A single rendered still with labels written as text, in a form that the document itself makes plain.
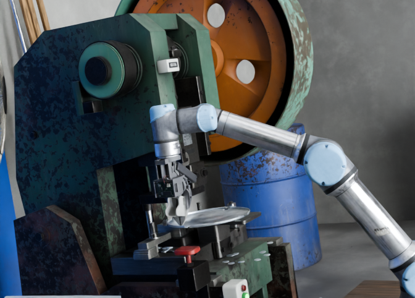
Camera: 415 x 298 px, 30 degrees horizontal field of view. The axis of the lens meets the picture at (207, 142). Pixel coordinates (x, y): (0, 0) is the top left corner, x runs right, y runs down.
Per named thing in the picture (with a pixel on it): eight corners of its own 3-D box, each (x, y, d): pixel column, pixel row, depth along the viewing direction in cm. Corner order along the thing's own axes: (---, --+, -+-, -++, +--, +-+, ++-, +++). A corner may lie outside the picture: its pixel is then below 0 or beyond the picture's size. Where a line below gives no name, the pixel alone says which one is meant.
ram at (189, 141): (214, 182, 271) (202, 99, 269) (193, 191, 258) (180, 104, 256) (173, 185, 280) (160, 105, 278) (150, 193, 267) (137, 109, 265)
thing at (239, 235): (248, 239, 285) (246, 223, 285) (187, 274, 246) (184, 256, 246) (180, 241, 300) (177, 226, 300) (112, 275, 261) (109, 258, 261)
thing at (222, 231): (267, 248, 264) (262, 209, 263) (249, 259, 252) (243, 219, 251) (204, 250, 277) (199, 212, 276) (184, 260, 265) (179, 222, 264)
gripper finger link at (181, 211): (173, 229, 227) (168, 198, 226) (183, 224, 232) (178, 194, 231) (181, 229, 226) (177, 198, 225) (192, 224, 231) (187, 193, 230)
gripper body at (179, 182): (154, 200, 227) (148, 160, 226) (170, 194, 234) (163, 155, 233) (176, 199, 223) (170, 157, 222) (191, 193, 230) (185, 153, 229)
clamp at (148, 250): (175, 246, 264) (171, 216, 263) (149, 259, 249) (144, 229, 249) (160, 246, 267) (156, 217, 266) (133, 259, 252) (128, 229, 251)
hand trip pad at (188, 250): (205, 269, 234) (201, 245, 233) (195, 275, 229) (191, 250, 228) (185, 269, 237) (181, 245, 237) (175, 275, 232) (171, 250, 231)
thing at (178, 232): (202, 226, 277) (200, 214, 276) (180, 237, 264) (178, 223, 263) (180, 227, 281) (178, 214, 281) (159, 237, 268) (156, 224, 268)
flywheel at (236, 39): (331, 115, 295) (273, -63, 296) (312, 122, 278) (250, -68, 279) (180, 164, 331) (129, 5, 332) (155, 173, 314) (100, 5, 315)
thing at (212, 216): (193, 210, 285) (192, 208, 285) (264, 206, 271) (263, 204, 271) (151, 229, 260) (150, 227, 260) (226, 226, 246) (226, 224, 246)
